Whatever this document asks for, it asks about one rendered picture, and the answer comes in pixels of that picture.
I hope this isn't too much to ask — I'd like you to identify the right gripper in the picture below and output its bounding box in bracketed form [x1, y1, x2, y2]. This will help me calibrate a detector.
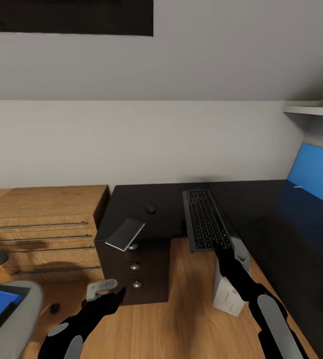
[212, 241, 249, 286]

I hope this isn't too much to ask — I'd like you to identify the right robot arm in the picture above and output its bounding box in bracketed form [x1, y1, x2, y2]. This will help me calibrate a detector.
[212, 241, 309, 359]

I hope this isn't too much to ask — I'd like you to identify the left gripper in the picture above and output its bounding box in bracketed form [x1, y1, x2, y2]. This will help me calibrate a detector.
[81, 287, 126, 328]

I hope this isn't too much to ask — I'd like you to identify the notebook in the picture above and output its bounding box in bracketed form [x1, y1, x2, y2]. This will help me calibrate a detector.
[105, 218, 145, 251]

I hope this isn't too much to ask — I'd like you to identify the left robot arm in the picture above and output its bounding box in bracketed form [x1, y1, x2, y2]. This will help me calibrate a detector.
[37, 279, 126, 359]

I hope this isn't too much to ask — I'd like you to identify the swivel chair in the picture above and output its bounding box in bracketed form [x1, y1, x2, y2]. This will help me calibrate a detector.
[0, 251, 60, 359]

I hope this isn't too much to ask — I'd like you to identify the keyboard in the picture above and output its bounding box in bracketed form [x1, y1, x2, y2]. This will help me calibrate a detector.
[183, 189, 235, 253]

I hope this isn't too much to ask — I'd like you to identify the mouse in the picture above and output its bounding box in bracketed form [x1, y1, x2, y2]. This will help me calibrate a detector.
[145, 203, 156, 212]

